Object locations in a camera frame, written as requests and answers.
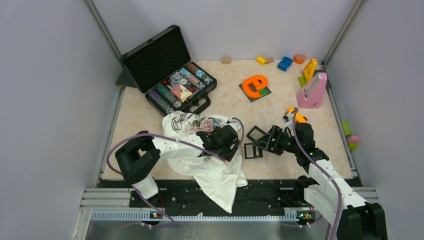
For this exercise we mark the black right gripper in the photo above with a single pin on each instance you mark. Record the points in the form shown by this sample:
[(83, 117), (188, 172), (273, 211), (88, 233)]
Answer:
[(266, 143)]

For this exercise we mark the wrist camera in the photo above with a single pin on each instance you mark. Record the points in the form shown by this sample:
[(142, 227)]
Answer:
[(287, 118), (235, 125)]

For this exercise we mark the dark grey square mat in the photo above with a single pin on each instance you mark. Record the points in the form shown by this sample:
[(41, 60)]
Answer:
[(252, 94)]

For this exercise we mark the small brown wooden block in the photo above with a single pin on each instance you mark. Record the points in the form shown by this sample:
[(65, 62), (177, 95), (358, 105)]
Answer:
[(269, 61)]

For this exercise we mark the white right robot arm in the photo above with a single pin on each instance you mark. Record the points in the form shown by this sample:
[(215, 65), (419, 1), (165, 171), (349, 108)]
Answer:
[(349, 214)]

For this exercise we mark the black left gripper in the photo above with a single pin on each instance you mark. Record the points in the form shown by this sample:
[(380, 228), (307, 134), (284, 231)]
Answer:
[(228, 153)]

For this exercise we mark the black poker chip case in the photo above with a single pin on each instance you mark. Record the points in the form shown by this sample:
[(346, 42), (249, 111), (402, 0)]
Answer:
[(162, 69)]

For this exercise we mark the green flat toy piece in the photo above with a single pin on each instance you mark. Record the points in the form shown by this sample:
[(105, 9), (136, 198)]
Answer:
[(302, 81)]

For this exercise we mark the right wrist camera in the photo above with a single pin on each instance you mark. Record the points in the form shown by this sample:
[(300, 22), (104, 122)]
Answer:
[(287, 118)]

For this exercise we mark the yellow toy brick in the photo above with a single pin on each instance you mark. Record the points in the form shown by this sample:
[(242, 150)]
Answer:
[(260, 60)]

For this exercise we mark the blue toy brick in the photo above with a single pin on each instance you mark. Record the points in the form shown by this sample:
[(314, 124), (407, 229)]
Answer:
[(285, 63)]

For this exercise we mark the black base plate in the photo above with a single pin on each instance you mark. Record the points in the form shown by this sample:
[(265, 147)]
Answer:
[(260, 198)]

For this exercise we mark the pink and green toy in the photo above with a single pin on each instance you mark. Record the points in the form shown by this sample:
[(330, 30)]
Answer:
[(352, 140)]

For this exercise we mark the tan wooden block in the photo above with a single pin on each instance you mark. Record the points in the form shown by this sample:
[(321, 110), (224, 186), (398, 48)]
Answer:
[(225, 60)]

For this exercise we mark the white printed t-shirt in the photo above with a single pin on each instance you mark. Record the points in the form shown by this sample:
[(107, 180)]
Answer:
[(217, 178)]

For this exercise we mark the pink wedge stand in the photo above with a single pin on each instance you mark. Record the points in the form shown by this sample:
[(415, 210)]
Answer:
[(311, 95)]

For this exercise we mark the orange letter e toy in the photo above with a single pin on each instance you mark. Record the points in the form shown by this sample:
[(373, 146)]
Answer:
[(258, 81)]

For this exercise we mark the yellow perforated toy block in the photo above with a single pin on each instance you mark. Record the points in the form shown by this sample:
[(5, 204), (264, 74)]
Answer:
[(309, 70)]

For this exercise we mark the orange tape roll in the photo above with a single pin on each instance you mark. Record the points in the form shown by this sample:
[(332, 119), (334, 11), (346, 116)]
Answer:
[(299, 58)]

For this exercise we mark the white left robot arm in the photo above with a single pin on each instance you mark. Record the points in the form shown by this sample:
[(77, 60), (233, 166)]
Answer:
[(137, 155)]

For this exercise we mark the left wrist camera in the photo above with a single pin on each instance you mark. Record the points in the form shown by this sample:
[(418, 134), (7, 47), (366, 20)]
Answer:
[(235, 125)]

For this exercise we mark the yellow toy car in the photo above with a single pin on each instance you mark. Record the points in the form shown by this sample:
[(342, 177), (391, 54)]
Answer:
[(298, 118)]

